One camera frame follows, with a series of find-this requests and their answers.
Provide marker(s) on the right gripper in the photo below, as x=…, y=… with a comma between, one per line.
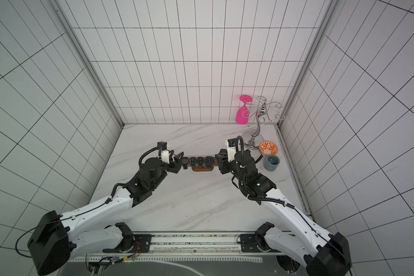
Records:
x=226, y=165

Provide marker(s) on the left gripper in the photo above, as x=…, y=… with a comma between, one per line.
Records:
x=176, y=165

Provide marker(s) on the chunky black sport watch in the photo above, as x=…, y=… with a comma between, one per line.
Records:
x=185, y=161

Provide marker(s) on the small black square watch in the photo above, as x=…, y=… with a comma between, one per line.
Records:
x=193, y=161

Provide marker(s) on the black round analog watch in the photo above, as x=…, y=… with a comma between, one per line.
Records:
x=209, y=161

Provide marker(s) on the brown wooden watch stand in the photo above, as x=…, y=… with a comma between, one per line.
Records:
x=204, y=168

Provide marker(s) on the black slim strap watch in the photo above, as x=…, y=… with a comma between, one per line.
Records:
x=200, y=161

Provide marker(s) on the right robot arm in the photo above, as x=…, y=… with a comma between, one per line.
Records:
x=310, y=245

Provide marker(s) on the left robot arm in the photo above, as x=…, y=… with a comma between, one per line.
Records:
x=60, y=237

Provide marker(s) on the orange patterned white bowl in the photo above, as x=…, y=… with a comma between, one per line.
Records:
x=267, y=148

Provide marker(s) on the grey-blue ceramic cup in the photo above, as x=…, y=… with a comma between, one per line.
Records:
x=271, y=162

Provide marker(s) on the pink plastic wine glass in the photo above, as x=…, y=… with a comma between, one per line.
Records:
x=242, y=115

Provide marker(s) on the chrome wire glass holder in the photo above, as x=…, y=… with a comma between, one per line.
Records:
x=266, y=113

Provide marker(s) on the white perforated cable strip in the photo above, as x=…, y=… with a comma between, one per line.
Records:
x=142, y=258

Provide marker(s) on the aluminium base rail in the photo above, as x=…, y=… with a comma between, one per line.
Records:
x=193, y=243

